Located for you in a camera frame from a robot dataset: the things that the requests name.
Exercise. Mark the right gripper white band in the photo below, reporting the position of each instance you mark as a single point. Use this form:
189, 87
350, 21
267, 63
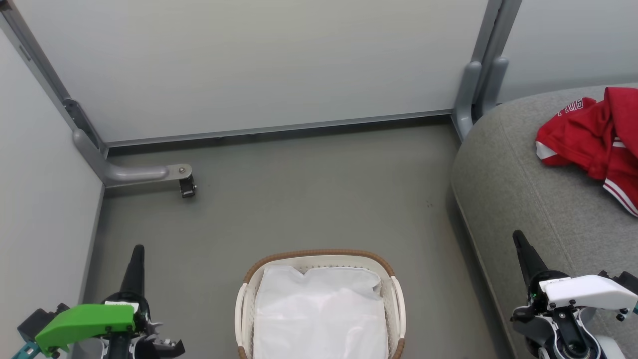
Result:
583, 291

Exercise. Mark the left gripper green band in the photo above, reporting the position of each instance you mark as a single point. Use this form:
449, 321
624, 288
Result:
84, 324

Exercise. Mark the red jersey with white lettering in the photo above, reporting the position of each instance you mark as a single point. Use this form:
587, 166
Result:
568, 134

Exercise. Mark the white laundry basket brown rim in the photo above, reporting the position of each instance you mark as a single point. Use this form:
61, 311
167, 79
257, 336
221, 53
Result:
240, 309

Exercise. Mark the white cloth basket liner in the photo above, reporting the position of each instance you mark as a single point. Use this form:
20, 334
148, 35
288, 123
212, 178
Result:
319, 314

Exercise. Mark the grey sofa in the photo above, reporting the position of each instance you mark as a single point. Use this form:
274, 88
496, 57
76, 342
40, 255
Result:
523, 209

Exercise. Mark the small black caster wheel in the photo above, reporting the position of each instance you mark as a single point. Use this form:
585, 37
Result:
187, 188

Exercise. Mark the grey partition support foot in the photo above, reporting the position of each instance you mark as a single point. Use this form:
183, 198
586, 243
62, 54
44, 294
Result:
496, 82
466, 94
134, 173

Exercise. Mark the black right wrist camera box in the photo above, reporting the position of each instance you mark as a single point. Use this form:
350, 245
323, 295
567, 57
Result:
620, 276

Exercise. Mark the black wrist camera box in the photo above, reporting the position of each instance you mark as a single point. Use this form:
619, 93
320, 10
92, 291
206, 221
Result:
620, 276
35, 319

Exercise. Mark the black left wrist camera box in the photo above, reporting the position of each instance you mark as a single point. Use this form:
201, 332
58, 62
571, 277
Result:
35, 319

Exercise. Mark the teal left camera connector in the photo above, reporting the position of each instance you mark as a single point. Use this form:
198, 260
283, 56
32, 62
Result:
24, 351

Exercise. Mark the grey partition bottom rail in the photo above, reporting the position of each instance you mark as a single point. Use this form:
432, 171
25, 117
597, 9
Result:
279, 128

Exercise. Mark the grey metal partition post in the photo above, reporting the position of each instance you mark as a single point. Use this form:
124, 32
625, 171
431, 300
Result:
498, 20
44, 67

